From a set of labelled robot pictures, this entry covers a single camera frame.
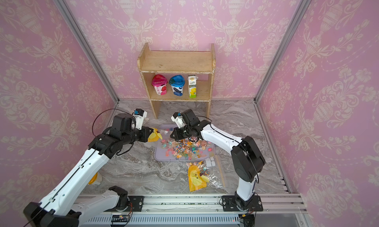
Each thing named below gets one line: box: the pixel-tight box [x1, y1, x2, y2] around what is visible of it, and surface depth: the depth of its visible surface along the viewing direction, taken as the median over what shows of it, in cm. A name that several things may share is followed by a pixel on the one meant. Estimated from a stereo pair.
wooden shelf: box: [137, 42, 216, 119], surface depth 87 cm
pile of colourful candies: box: [160, 136, 215, 160], surface depth 93 cm
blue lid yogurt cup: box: [168, 74, 186, 97], surface depth 91 cm
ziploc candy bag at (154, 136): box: [147, 127, 163, 143], surface depth 78 cm
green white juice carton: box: [187, 75, 199, 99], surface depth 87 cm
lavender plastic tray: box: [154, 124, 216, 162], surface depth 92 cm
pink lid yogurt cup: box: [151, 74, 168, 96], surface depth 91 cm
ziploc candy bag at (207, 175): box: [187, 154, 229, 194], surface depth 81 cm
